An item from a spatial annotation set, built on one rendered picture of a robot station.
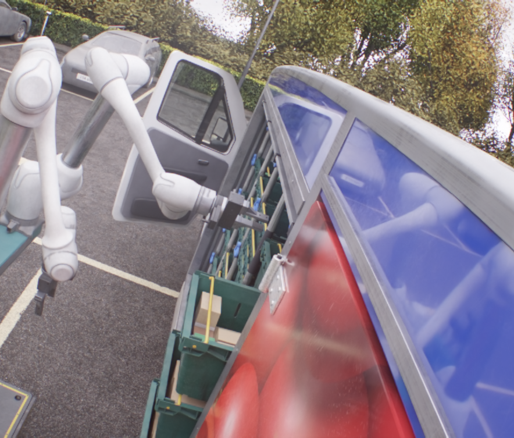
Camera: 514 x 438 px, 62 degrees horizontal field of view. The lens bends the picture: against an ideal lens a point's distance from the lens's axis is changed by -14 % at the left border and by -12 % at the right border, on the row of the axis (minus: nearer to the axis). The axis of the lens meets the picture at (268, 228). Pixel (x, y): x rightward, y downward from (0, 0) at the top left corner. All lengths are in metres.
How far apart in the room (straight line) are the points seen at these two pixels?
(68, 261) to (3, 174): 0.33
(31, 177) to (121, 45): 10.30
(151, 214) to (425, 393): 4.37
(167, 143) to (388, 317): 4.02
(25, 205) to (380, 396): 1.72
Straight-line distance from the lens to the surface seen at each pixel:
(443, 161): 0.61
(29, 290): 4.21
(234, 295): 1.72
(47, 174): 1.46
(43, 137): 1.48
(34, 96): 1.20
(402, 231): 0.64
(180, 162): 4.62
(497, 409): 0.40
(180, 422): 1.64
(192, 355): 1.43
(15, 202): 2.05
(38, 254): 4.70
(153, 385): 2.00
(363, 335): 0.62
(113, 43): 12.23
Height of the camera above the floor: 2.51
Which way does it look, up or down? 20 degrees down
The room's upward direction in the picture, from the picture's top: 25 degrees clockwise
